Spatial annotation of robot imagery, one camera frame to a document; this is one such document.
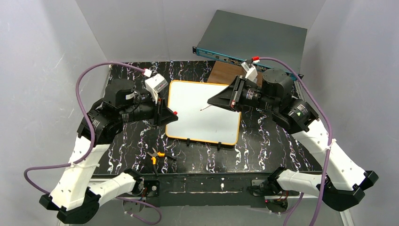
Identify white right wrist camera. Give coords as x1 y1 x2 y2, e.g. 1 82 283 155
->
241 56 260 82

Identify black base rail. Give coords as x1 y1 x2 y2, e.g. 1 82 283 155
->
144 172 269 208

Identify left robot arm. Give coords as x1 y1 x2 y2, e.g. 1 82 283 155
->
40 75 178 224

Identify orange handled pliers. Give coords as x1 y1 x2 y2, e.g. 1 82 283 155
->
146 148 177 177

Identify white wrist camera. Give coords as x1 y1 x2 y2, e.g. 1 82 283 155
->
241 56 260 82
144 73 168 104

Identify wooden board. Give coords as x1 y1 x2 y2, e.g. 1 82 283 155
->
206 61 246 87

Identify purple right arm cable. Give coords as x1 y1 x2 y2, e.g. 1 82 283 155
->
258 57 334 226

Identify orange framed whiteboard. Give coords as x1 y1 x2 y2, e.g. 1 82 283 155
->
165 80 241 145

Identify aluminium frame rail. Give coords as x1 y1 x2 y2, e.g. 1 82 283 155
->
55 195 355 226

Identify grey network switch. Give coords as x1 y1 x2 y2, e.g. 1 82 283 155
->
192 10 307 74

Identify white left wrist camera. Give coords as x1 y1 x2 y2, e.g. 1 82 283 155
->
144 73 168 104

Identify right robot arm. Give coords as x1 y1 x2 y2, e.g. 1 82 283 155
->
207 69 379 211

